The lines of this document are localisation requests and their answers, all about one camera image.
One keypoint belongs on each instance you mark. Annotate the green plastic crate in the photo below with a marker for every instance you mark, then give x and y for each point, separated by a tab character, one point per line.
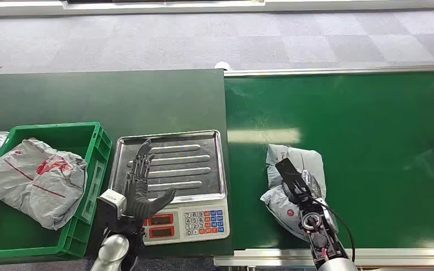
86	209

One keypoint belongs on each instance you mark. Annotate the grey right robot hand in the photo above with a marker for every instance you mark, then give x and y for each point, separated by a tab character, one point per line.
293	183

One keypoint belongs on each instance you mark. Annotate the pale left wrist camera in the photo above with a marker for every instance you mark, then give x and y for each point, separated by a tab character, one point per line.
111	198

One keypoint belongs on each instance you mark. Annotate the white electronic weighing scale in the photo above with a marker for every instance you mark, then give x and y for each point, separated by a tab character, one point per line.
187	175

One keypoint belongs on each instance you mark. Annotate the crumpled grey parcel bag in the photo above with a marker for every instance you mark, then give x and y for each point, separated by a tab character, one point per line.
33	187

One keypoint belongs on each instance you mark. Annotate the white conveyor roller end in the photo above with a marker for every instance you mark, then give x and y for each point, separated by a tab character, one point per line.
222	65

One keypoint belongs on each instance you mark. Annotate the grey parcel bag red logo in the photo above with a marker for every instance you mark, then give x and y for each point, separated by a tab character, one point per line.
282	204

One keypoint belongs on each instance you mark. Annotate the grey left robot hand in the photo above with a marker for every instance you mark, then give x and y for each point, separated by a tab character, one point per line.
136	198

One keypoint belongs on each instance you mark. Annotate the green conveyor belt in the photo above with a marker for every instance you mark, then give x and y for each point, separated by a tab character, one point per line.
370	149

